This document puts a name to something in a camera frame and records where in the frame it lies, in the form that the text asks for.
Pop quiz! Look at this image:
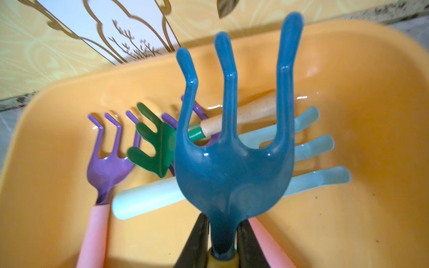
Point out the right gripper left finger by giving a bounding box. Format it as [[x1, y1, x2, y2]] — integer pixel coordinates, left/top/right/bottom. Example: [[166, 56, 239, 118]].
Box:
[[174, 213, 209, 268]]

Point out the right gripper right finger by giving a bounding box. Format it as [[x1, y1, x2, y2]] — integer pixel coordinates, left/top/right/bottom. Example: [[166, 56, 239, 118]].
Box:
[[237, 220, 270, 268]]

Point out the purple rake pink handle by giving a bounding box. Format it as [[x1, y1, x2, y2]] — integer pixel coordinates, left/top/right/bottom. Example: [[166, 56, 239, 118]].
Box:
[[77, 113, 134, 268], [162, 102, 296, 268]]

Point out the dark blue rake yellow handle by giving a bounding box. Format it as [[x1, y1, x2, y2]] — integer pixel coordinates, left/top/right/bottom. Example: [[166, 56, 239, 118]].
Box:
[[174, 12, 304, 261]]

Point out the green rake wooden handle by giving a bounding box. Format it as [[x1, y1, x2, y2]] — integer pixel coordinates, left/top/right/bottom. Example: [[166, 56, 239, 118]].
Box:
[[127, 92, 276, 178]]

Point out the orange plastic storage tray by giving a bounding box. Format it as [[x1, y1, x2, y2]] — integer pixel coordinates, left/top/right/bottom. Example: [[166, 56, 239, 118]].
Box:
[[1, 20, 429, 268]]

